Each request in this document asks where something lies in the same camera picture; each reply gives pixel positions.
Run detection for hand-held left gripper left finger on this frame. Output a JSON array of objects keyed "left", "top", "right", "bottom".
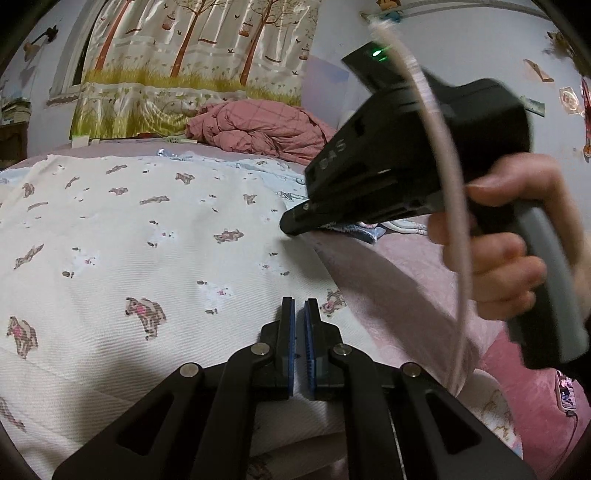
[{"left": 52, "top": 296, "right": 296, "bottom": 480}]

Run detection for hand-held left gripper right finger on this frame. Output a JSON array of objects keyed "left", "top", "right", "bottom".
[{"left": 304, "top": 298, "right": 539, "bottom": 480}]

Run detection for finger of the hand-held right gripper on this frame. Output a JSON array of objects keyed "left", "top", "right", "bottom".
[{"left": 279, "top": 200, "right": 435, "bottom": 237}]

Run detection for white printed pants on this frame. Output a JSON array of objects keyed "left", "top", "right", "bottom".
[{"left": 0, "top": 154, "right": 361, "bottom": 480}]

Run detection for person's right hand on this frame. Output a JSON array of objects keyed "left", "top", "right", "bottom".
[{"left": 427, "top": 154, "right": 578, "bottom": 320}]

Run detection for light blue printed cloth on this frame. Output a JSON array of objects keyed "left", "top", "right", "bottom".
[{"left": 154, "top": 148, "right": 310, "bottom": 204}]

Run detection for blue knit cloth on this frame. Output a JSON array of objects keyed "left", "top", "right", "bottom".
[{"left": 323, "top": 222, "right": 384, "bottom": 245}]

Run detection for small white cloth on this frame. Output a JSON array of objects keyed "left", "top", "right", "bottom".
[{"left": 383, "top": 217, "right": 430, "bottom": 236}]

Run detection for pink checked quilt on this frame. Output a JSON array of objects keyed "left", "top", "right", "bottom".
[{"left": 185, "top": 99, "right": 340, "bottom": 164}]

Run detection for hanging doll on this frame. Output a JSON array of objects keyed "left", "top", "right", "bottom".
[{"left": 369, "top": 0, "right": 402, "bottom": 21}]

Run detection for red hanging ornament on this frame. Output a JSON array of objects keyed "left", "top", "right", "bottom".
[{"left": 579, "top": 76, "right": 591, "bottom": 162}]

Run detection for white tan printed cloth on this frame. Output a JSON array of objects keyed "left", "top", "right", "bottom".
[{"left": 457, "top": 369, "right": 525, "bottom": 462}]

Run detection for tree print curtain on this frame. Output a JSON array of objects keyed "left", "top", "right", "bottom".
[{"left": 69, "top": 0, "right": 321, "bottom": 139}]

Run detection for pink fleece blanket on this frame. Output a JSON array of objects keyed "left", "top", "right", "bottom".
[{"left": 480, "top": 332, "right": 591, "bottom": 467}]

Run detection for smartphone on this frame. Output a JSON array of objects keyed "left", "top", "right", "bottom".
[{"left": 556, "top": 374, "right": 578, "bottom": 411}]

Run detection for dark wooden desk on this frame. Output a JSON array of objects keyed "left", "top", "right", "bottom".
[{"left": 0, "top": 122, "right": 28, "bottom": 169}]

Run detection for low stack of books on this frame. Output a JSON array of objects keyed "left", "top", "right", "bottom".
[{"left": 0, "top": 99, "right": 32, "bottom": 125}]

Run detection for beige cable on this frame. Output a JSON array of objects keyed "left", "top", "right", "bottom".
[{"left": 369, "top": 18, "right": 474, "bottom": 398}]

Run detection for torn tan wall sticker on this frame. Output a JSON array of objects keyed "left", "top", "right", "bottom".
[{"left": 524, "top": 59, "right": 555, "bottom": 84}]

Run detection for white wall pipes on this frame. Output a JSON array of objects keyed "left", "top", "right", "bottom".
[{"left": 402, "top": 0, "right": 550, "bottom": 19}]

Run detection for white window frame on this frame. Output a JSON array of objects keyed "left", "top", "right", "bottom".
[{"left": 46, "top": 0, "right": 100, "bottom": 107}]

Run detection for pink wall lamp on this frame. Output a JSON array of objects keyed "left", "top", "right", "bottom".
[{"left": 24, "top": 25, "right": 58, "bottom": 58}]

